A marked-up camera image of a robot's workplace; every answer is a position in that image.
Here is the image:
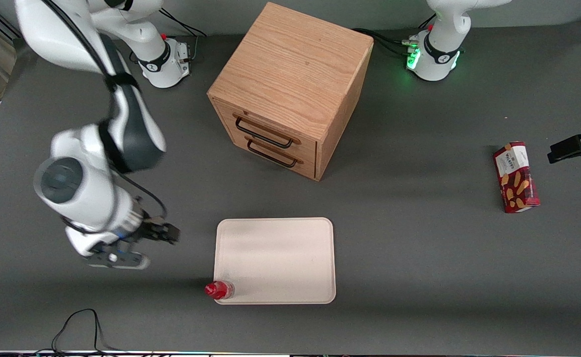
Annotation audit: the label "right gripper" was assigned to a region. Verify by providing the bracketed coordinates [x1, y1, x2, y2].
[99, 222, 180, 253]

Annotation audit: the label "red coke bottle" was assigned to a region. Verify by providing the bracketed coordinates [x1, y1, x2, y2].
[204, 280, 235, 301]

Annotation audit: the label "beige rectangular tray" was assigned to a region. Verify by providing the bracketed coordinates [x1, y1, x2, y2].
[212, 217, 336, 305]

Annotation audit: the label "red tartan shortbread box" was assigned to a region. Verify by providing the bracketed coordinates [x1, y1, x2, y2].
[493, 141, 541, 214]

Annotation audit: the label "wooden drawer front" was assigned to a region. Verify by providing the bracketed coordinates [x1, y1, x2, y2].
[218, 121, 318, 180]
[213, 99, 318, 160]

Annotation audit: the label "oak wooden drawer cabinet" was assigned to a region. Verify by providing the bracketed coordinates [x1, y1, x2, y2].
[207, 1, 374, 182]

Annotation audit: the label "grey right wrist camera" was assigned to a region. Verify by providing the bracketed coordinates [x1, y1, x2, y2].
[87, 251, 151, 270]

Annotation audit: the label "thin black looped table cable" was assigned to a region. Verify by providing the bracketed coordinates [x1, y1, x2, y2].
[37, 308, 122, 355]

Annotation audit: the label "black wire drawer handle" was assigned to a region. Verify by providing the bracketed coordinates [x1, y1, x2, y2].
[246, 136, 304, 169]
[234, 114, 302, 149]

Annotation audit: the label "black right arm base cables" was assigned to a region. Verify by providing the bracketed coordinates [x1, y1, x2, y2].
[161, 5, 209, 64]

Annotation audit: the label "black arm base cables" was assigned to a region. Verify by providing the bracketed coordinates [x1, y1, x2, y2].
[161, 5, 209, 64]
[352, 27, 420, 58]

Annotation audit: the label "black left arm base cables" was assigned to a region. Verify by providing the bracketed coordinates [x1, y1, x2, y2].
[352, 27, 420, 58]

